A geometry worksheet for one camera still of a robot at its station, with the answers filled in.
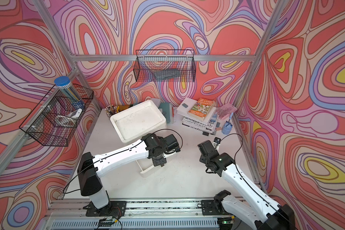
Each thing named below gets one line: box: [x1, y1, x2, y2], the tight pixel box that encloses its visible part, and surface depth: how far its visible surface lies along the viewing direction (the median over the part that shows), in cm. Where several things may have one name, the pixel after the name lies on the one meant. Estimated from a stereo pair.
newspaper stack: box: [181, 115, 218, 135], surface depth 107 cm
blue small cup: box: [221, 120, 233, 135], surface depth 102 cm
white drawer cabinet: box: [109, 99, 167, 143], surface depth 82 cm
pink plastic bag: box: [216, 103, 238, 120], surface depth 121 cm
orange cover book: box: [187, 97, 216, 121], surface depth 104 cm
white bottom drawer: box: [136, 151, 179, 178], surface depth 82 cm
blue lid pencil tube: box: [54, 75, 85, 111], surface depth 75 cm
